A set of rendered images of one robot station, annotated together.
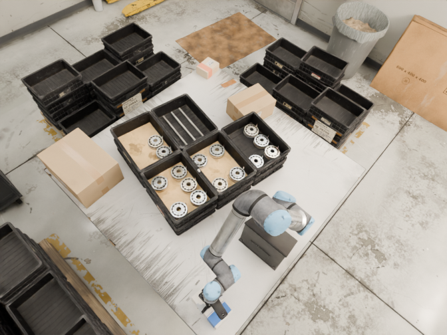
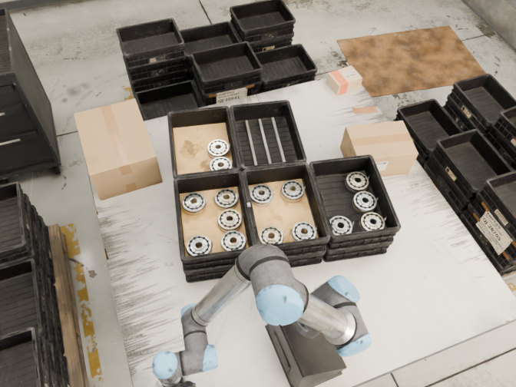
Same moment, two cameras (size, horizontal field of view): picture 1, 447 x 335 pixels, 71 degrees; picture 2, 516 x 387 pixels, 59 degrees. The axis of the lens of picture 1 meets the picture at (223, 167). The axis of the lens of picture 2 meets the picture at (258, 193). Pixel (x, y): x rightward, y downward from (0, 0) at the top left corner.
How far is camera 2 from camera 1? 44 cm
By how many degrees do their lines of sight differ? 17
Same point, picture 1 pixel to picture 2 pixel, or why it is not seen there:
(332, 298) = not seen: outside the picture
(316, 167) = (441, 276)
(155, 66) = (285, 62)
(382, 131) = not seen: outside the picture
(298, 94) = (479, 163)
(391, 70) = not seen: outside the picture
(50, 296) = (20, 289)
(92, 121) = (176, 105)
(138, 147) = (194, 148)
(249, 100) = (375, 140)
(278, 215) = (279, 292)
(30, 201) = (68, 175)
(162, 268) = (146, 315)
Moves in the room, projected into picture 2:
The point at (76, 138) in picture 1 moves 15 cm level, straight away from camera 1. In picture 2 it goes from (126, 110) to (127, 89)
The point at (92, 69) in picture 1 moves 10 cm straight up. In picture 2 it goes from (206, 43) to (204, 31)
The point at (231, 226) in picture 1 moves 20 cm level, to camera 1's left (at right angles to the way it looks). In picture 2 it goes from (226, 286) to (173, 252)
